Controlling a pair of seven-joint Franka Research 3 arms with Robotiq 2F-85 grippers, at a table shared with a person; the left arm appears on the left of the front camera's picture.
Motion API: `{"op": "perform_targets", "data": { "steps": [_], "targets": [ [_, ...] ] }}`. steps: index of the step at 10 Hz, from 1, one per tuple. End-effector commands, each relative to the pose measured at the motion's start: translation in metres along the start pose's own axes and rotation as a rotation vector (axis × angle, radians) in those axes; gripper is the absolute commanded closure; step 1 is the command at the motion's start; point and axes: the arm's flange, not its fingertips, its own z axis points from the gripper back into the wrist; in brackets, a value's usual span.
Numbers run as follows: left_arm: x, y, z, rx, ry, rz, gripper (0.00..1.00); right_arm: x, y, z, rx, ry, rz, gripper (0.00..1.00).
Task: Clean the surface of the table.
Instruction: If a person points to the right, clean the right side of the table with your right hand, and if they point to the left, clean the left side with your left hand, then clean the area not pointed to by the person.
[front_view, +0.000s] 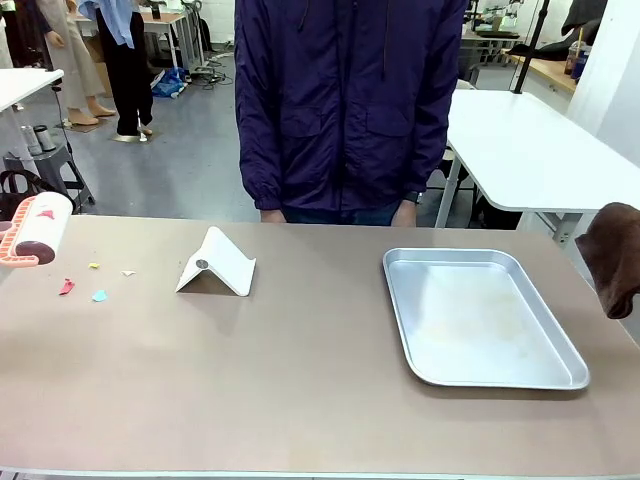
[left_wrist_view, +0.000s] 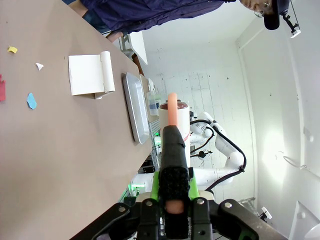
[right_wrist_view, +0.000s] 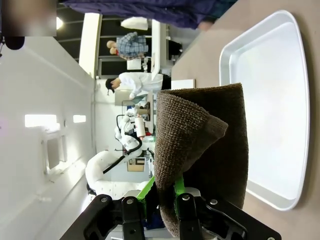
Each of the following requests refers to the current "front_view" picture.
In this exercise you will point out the silver metal tray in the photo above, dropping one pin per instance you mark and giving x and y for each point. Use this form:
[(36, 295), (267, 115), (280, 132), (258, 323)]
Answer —
[(475, 325)]

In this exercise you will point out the dark hanging garment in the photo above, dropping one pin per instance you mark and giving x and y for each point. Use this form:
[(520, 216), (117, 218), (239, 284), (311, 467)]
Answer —
[(582, 20)]

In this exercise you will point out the mannequin in beige dress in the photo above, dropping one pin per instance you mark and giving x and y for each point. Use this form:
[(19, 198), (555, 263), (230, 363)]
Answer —
[(75, 55)]

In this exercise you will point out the blue cup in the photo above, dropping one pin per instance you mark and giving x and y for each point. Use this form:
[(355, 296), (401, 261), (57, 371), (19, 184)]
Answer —
[(583, 62)]

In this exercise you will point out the blue paper scrap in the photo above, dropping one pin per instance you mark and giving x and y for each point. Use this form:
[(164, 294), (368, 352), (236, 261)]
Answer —
[(100, 295)]

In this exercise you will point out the black stand pole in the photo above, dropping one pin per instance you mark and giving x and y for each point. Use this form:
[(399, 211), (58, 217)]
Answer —
[(530, 47)]

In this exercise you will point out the dark handbag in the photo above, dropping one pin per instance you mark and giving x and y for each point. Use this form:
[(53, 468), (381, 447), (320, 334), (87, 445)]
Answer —
[(20, 192)]

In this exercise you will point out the figure in black trousers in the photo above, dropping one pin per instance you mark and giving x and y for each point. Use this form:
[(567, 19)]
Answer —
[(127, 75)]

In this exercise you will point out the blue plastic bag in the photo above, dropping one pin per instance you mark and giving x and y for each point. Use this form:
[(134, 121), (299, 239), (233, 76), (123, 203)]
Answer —
[(170, 84)]

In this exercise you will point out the black capped can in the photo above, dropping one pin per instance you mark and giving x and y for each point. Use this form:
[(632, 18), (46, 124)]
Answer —
[(46, 138)]

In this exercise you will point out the person's left forearm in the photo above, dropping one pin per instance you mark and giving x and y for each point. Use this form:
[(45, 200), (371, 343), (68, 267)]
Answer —
[(425, 160)]

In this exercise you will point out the large white table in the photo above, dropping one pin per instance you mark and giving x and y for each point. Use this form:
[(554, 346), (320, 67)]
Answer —
[(525, 150)]

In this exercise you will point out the black wrist watch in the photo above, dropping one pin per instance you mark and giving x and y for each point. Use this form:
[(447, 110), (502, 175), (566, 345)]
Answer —
[(414, 197)]

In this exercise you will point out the wooden workbench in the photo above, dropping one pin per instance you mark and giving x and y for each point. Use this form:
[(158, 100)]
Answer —
[(550, 70)]

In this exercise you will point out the brown cloth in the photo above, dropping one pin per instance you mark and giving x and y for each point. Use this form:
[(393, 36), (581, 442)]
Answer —
[(615, 260)]

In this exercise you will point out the small white table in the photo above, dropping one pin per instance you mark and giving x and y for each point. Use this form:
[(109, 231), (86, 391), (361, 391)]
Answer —
[(25, 85)]

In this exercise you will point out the grey spray can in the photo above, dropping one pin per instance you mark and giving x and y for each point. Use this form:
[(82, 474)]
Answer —
[(30, 141)]

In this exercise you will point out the person's right hand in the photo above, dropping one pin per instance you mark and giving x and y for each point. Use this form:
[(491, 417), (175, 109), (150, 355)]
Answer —
[(272, 216)]

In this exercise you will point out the drink cup with straw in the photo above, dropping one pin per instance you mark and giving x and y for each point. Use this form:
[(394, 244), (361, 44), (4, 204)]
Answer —
[(574, 57)]

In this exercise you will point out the person's left hand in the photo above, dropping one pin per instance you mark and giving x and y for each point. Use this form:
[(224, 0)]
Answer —
[(405, 215)]

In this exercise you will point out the white folded roller stand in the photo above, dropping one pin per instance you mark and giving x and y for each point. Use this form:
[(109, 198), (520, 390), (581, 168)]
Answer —
[(220, 270)]

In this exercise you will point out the red paper scrap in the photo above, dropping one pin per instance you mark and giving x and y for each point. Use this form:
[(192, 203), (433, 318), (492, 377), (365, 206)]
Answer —
[(67, 286)]

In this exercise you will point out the person's right forearm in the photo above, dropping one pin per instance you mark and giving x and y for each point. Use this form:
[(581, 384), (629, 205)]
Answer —
[(260, 165)]

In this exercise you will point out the grey metal stool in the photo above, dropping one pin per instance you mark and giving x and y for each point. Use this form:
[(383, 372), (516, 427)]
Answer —
[(55, 170)]

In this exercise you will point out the person in purple jacket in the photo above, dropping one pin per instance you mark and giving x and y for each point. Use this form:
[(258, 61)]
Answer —
[(350, 100)]

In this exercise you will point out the wooden top desk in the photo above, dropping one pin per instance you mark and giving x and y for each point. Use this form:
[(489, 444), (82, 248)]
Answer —
[(167, 20)]

